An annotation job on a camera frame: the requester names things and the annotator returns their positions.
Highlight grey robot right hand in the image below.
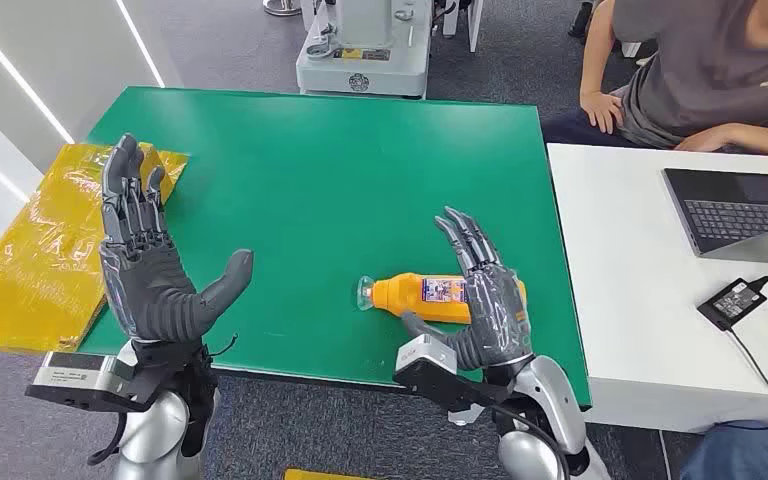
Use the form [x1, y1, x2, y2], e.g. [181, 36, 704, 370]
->
[400, 206, 534, 371]

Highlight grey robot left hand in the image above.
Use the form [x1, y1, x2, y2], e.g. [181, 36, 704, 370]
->
[97, 133, 255, 344]

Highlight orange detergent bottle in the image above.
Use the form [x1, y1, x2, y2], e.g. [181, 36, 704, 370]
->
[356, 272, 529, 326]

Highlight white table leg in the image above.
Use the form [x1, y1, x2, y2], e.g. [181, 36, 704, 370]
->
[448, 404, 485, 427]

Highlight yellow wrapped cardboard box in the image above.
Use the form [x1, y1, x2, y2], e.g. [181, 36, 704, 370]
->
[0, 142, 190, 356]

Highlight person's right hand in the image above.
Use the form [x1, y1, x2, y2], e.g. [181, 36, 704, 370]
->
[580, 91, 624, 135]

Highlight person's hand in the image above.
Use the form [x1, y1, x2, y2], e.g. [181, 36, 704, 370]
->
[580, 91, 624, 135]
[674, 124, 733, 154]

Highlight black power adapter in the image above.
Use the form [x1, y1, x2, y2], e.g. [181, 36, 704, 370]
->
[696, 276, 768, 333]

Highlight yellow object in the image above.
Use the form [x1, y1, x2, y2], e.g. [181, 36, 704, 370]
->
[283, 468, 372, 480]

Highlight grey laptop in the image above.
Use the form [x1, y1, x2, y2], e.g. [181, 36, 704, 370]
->
[662, 167, 768, 266]

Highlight person's left hand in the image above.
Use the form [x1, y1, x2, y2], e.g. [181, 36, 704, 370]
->
[674, 124, 733, 154]

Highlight white machine base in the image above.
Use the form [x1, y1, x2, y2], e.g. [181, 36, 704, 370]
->
[295, 0, 435, 99]

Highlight person's leg in jeans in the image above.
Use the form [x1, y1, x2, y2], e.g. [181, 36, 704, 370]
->
[678, 423, 768, 480]

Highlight white furniture panel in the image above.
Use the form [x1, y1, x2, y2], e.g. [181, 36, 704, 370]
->
[442, 0, 485, 53]

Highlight black shoes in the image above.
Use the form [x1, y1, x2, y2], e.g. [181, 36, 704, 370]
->
[568, 0, 594, 40]

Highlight person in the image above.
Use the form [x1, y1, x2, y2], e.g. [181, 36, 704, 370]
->
[542, 0, 768, 167]

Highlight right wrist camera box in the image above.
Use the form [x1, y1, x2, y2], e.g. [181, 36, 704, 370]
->
[392, 334, 511, 412]

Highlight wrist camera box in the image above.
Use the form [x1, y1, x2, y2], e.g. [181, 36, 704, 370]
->
[392, 334, 511, 412]
[24, 351, 160, 413]

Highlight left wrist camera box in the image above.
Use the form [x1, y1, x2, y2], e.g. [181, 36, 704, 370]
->
[24, 351, 160, 413]

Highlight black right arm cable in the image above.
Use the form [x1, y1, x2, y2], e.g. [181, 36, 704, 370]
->
[489, 404, 571, 480]

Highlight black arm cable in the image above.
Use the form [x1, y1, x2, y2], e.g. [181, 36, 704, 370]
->
[87, 410, 127, 466]
[489, 404, 571, 480]

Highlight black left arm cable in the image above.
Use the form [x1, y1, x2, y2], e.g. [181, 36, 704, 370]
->
[87, 410, 127, 466]

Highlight thin black adapter cable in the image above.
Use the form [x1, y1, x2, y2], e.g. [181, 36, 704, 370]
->
[715, 327, 768, 432]

